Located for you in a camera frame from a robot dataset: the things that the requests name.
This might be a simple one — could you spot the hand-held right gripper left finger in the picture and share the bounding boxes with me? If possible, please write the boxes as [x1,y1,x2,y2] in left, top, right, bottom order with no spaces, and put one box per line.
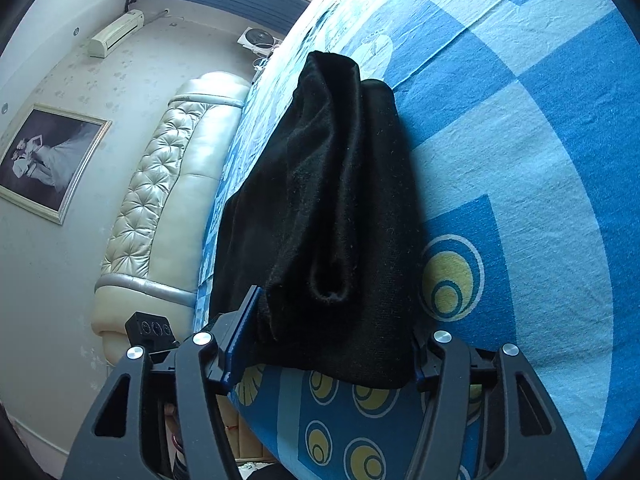
[61,285,263,480]

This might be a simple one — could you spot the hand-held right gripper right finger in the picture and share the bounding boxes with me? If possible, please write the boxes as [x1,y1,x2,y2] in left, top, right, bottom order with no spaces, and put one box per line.
[404,330,587,480]

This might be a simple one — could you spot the black pants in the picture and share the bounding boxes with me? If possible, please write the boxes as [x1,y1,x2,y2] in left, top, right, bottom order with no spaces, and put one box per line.
[209,50,426,391]

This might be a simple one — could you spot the cream tufted leather headboard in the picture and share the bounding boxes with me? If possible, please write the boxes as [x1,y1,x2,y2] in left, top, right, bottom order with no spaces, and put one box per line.
[91,71,251,366]

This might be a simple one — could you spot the blue patterned bedsheet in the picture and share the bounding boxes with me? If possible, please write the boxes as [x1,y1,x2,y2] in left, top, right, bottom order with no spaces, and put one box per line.
[197,0,640,480]

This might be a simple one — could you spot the white fan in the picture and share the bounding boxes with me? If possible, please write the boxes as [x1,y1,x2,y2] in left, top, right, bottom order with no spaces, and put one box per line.
[237,26,277,59]

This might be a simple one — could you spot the wooden bed frame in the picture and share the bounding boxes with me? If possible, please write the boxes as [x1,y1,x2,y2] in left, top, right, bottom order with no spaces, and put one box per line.
[220,395,271,461]

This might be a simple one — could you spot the framed wall picture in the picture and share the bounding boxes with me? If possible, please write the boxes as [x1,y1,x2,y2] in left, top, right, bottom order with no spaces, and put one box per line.
[0,103,112,226]

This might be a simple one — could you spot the white wall air conditioner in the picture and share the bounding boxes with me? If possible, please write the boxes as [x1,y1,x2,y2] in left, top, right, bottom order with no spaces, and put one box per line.
[88,9,146,58]

